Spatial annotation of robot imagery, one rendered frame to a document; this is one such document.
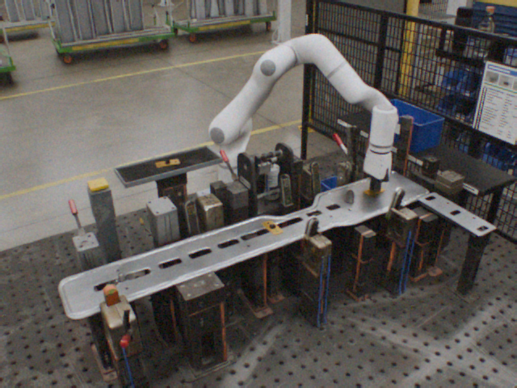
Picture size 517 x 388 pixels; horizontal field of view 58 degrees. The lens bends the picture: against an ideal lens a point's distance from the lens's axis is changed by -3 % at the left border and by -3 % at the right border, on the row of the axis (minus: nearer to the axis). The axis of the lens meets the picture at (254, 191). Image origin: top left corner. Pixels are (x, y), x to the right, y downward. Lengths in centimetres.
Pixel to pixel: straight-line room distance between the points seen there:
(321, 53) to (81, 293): 110
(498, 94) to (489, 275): 73
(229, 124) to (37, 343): 107
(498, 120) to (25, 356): 197
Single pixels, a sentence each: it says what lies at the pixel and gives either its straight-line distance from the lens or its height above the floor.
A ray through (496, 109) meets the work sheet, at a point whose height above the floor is 127.
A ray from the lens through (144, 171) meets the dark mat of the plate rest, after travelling 171.
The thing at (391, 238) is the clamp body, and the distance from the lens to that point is 178.
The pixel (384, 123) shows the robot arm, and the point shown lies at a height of 130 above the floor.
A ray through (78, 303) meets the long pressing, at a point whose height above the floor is 100.
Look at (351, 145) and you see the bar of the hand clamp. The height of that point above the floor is 115.
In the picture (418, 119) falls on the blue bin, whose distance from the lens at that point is 236.
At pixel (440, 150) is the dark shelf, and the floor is 103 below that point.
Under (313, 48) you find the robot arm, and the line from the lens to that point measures 173.
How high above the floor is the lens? 193
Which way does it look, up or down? 30 degrees down
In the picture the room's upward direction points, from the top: 1 degrees counter-clockwise
